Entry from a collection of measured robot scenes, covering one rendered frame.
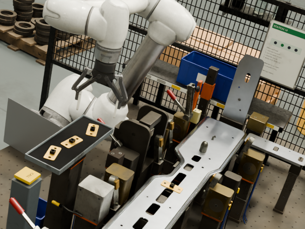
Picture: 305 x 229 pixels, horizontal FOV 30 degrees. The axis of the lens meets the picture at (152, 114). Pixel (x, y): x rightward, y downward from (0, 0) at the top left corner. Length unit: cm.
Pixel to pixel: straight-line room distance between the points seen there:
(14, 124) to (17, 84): 214
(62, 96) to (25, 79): 229
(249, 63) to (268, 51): 28
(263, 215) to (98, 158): 83
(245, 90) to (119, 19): 104
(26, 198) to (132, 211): 40
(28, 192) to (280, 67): 159
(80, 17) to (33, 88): 295
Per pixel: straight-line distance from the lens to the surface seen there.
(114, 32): 189
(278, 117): 292
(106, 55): 193
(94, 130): 211
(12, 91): 474
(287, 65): 295
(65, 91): 267
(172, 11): 241
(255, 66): 270
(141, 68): 253
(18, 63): 520
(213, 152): 249
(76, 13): 191
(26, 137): 270
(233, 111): 280
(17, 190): 186
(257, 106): 296
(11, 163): 268
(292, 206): 291
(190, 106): 255
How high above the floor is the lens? 225
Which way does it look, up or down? 28 degrees down
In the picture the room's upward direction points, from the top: 14 degrees clockwise
